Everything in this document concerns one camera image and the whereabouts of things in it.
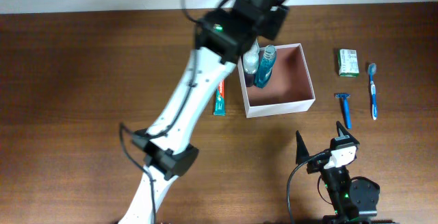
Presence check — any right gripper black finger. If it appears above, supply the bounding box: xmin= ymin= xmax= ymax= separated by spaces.
xmin=335 ymin=121 xmax=357 ymax=142
xmin=296 ymin=131 xmax=310 ymax=165

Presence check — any blue disposable razor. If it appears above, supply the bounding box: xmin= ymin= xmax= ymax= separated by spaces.
xmin=335 ymin=92 xmax=352 ymax=129

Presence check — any clear spray bottle purple liquid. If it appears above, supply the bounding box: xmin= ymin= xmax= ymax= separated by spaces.
xmin=242 ymin=40 xmax=259 ymax=88

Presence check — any teal mouthwash bottle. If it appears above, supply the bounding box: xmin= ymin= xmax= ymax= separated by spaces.
xmin=255 ymin=45 xmax=276 ymax=88

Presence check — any green white soap box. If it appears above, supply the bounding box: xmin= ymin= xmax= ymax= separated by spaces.
xmin=337 ymin=49 xmax=359 ymax=77

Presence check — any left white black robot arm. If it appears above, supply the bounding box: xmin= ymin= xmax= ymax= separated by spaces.
xmin=118 ymin=0 xmax=289 ymax=223

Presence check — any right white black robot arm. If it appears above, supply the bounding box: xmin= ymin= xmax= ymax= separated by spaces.
xmin=294 ymin=121 xmax=380 ymax=223

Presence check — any white open cardboard box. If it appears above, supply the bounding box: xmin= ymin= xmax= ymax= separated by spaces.
xmin=237 ymin=43 xmax=315 ymax=118

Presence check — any blue white toothbrush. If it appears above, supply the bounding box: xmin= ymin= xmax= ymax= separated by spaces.
xmin=368 ymin=63 xmax=378 ymax=120

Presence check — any teal red toothpaste tube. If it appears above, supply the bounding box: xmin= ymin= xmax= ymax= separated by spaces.
xmin=214 ymin=80 xmax=226 ymax=116

